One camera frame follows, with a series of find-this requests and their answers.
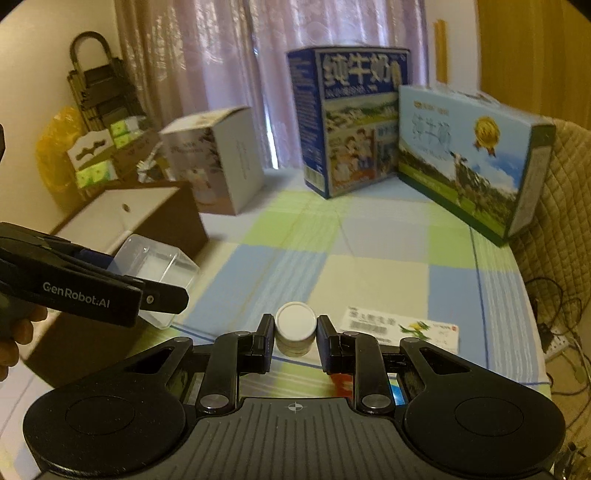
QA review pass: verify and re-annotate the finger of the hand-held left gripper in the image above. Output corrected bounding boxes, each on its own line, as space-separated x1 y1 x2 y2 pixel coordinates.
0 222 114 274
134 278 190 315

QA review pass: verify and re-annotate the pink lace curtain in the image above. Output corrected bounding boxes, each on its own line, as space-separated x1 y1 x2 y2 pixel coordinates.
113 0 481 171

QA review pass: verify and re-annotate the green tissue packs box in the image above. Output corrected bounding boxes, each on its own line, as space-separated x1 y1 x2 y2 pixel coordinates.
67 129 162 190

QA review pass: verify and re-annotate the stack of green tissue packs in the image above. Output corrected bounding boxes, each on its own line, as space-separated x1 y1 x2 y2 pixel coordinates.
75 116 148 189

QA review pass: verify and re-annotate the white cardboard carton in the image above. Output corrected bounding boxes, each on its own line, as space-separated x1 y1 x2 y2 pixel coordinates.
159 106 265 217

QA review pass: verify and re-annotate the beige quilted chair cover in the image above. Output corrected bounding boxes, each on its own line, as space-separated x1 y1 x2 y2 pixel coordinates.
508 117 591 305

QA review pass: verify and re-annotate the clear plastic box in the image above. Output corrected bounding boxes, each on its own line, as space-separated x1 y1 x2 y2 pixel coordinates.
111 233 200 329

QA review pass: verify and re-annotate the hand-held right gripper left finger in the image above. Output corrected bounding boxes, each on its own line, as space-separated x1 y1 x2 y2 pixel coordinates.
122 314 277 414

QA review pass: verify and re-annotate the blue milk carton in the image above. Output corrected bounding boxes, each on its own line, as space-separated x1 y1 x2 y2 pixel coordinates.
286 46 411 199

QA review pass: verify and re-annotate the white plastic item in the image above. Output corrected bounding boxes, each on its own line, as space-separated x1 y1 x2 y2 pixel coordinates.
136 143 163 182

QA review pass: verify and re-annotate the green milk carton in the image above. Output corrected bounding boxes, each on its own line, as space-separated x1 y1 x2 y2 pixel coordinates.
397 84 557 247

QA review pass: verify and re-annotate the black folding step stool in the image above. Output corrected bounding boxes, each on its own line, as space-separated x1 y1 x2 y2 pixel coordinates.
69 31 148 127

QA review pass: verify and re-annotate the red snack packet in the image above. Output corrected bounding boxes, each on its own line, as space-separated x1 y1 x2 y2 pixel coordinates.
331 373 357 398

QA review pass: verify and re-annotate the white power strip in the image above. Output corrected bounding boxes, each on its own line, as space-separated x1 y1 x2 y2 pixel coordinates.
545 335 575 361

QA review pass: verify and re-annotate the plaid tablecloth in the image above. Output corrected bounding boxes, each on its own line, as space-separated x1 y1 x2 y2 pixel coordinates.
171 166 552 400

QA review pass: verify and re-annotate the yellow plastic bag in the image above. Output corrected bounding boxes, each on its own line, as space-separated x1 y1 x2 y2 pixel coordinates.
36 106 86 204

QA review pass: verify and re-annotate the power strip with cables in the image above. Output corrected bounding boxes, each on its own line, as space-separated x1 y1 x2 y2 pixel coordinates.
524 274 591 402

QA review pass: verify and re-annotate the wooden door panel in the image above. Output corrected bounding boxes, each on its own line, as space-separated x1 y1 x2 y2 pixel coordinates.
475 0 591 127

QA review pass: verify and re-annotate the brown storage box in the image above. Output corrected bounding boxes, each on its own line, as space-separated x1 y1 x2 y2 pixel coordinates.
34 180 209 402

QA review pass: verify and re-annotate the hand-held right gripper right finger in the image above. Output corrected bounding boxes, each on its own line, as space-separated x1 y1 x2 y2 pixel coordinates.
317 314 472 415

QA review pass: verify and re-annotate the person's left hand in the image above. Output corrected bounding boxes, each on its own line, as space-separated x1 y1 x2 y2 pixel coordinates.
0 307 49 381

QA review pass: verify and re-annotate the white medicine box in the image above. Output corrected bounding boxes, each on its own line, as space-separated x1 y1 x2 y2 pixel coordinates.
341 305 461 354

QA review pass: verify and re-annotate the white round jar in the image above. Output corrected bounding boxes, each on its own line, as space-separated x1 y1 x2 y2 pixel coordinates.
274 302 318 357

